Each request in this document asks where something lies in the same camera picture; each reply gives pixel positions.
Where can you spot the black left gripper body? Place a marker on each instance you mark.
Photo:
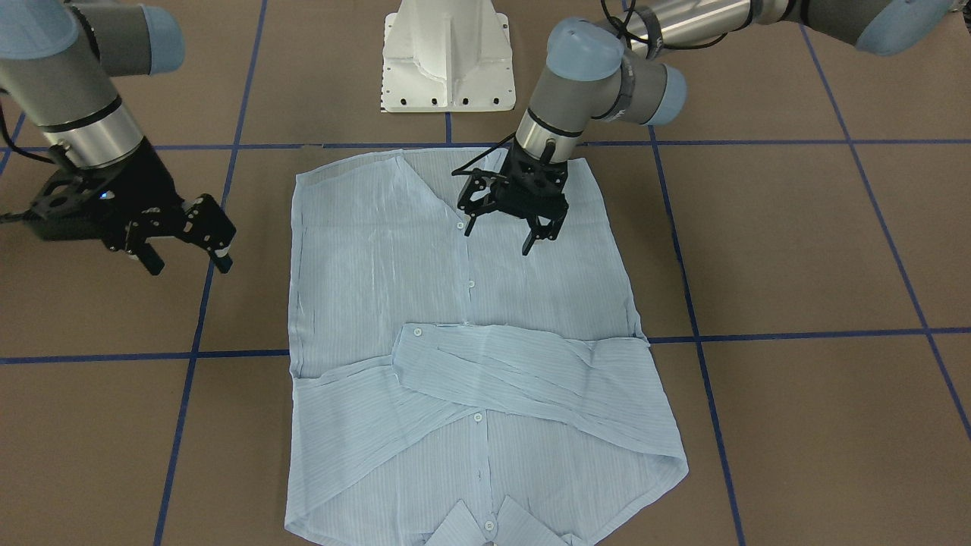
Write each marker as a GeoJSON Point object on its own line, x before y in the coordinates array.
{"type": "Point", "coordinates": [507, 180]}

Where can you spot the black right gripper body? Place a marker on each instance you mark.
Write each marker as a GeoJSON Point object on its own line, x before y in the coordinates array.
{"type": "Point", "coordinates": [149, 184]}

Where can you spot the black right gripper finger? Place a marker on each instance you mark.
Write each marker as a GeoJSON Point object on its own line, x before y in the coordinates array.
{"type": "Point", "coordinates": [141, 249]}
{"type": "Point", "coordinates": [220, 257]}

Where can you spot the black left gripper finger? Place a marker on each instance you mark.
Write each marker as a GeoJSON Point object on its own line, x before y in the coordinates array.
{"type": "Point", "coordinates": [540, 228]}
{"type": "Point", "coordinates": [471, 217]}

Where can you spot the light blue button shirt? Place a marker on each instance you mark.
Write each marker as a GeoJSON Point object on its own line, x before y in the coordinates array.
{"type": "Point", "coordinates": [447, 389]}

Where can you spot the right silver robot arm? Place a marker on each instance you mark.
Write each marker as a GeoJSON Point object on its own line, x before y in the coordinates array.
{"type": "Point", "coordinates": [58, 62]}

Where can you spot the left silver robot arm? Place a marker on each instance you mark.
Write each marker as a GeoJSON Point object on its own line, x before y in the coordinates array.
{"type": "Point", "coordinates": [615, 70]}

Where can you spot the brown paper table cover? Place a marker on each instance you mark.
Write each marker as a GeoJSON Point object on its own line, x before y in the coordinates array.
{"type": "Point", "coordinates": [797, 242]}

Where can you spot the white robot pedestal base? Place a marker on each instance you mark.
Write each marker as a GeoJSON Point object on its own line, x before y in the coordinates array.
{"type": "Point", "coordinates": [447, 57]}

